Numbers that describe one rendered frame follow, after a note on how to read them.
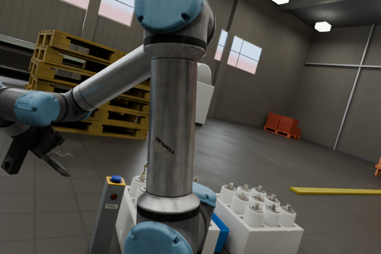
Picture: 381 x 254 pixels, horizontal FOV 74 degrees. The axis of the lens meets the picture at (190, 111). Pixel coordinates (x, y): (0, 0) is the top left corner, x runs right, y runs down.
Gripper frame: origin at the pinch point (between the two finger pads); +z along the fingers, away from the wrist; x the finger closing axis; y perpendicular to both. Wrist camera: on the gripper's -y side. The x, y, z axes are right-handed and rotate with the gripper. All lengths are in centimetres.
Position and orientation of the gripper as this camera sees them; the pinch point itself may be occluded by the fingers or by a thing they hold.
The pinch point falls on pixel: (54, 166)
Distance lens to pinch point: 93.5
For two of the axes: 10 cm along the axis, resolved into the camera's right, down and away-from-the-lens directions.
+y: 5.8, -6.7, 4.6
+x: -8.1, -3.9, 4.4
